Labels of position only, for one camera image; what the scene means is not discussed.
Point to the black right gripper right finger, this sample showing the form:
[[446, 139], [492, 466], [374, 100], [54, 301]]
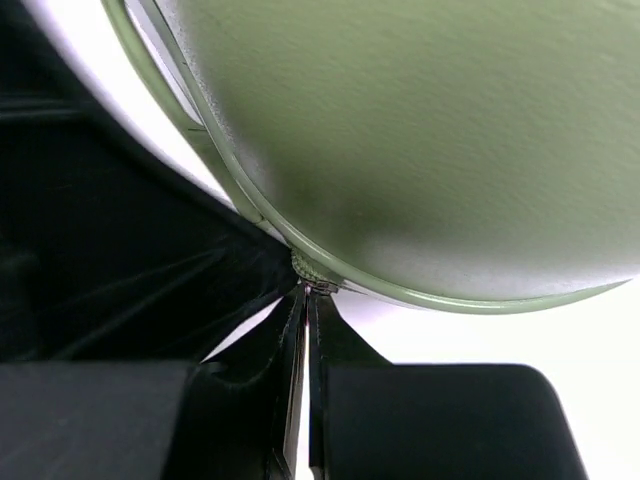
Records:
[[373, 419]]

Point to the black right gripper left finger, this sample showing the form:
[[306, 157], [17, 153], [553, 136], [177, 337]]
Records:
[[235, 416]]

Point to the green hard-shell suitcase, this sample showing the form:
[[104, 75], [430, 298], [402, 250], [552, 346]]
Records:
[[469, 156]]

